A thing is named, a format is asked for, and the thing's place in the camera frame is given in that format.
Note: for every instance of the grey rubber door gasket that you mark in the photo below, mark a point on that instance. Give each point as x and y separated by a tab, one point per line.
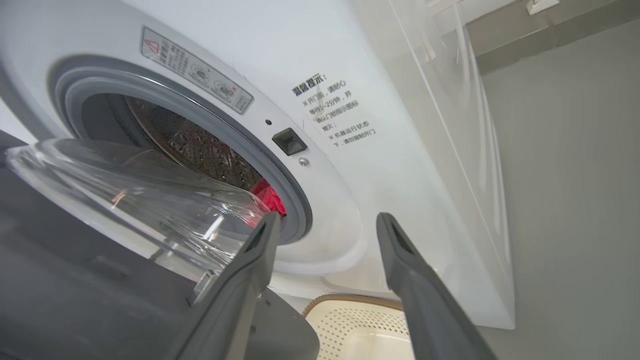
165	97

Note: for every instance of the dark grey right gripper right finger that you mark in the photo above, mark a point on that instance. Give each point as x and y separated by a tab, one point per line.
425	300

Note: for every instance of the red and white garment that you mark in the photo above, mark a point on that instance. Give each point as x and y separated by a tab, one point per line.
267	197

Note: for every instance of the dark washing machine door with glass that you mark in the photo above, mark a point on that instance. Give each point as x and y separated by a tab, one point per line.
75	300

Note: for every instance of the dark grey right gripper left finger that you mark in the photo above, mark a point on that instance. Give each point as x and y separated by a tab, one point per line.
240	290

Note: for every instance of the cream perforated laundry basket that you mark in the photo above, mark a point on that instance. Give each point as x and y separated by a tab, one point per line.
360	335

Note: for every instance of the perforated steel drum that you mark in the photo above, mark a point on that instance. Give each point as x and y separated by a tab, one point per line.
200	150

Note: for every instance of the black door latch socket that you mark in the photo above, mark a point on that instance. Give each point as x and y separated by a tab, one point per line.
289	141

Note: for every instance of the grey warning label sticker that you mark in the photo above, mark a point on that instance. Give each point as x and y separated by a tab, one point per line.
195	70

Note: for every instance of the white washing machine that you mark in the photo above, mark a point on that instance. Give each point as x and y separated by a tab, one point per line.
300	40

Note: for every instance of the black printed text notice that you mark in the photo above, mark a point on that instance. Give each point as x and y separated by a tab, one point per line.
335	115

